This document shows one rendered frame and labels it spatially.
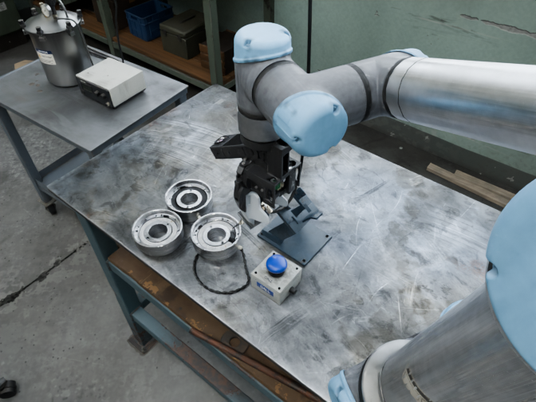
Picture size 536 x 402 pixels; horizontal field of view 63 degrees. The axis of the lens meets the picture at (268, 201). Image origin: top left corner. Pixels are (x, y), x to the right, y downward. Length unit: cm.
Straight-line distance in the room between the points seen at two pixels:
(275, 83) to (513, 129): 26
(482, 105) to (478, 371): 23
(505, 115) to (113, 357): 157
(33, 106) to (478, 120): 151
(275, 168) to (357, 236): 36
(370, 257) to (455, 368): 59
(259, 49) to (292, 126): 12
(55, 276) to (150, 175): 103
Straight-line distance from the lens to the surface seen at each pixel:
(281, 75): 54
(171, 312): 118
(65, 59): 173
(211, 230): 93
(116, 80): 160
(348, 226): 98
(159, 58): 283
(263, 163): 69
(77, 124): 157
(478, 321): 33
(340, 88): 53
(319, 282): 88
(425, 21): 227
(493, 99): 44
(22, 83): 189
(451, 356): 37
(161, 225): 96
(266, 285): 82
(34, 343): 191
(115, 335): 181
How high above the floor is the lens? 153
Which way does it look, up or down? 46 degrees down
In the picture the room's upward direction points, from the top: straight up
